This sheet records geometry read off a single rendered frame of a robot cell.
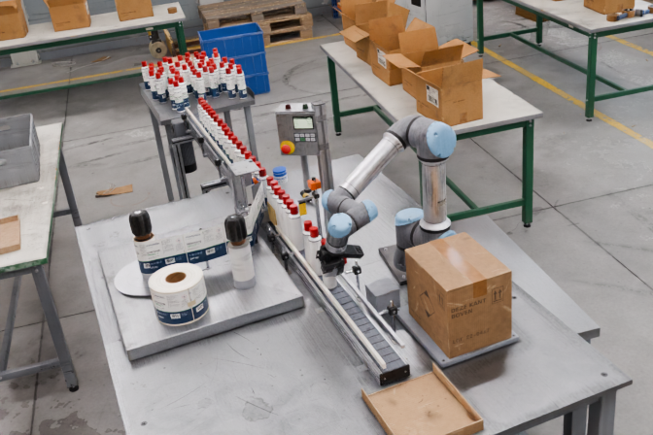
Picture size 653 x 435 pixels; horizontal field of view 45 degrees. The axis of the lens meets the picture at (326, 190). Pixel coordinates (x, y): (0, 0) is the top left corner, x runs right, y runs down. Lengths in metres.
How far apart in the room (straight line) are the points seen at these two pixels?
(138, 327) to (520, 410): 1.38
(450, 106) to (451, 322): 2.21
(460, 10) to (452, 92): 4.05
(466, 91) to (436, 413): 2.50
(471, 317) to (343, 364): 0.46
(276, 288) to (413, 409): 0.82
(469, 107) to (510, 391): 2.40
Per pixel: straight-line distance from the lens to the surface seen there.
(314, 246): 3.04
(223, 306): 3.03
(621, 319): 4.39
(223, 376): 2.77
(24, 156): 4.64
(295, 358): 2.79
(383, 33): 5.65
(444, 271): 2.63
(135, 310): 3.13
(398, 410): 2.54
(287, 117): 3.10
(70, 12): 8.32
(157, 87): 5.28
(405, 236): 3.06
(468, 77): 4.61
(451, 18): 8.55
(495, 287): 2.63
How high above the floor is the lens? 2.53
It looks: 26 degrees down
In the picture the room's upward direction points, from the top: 6 degrees counter-clockwise
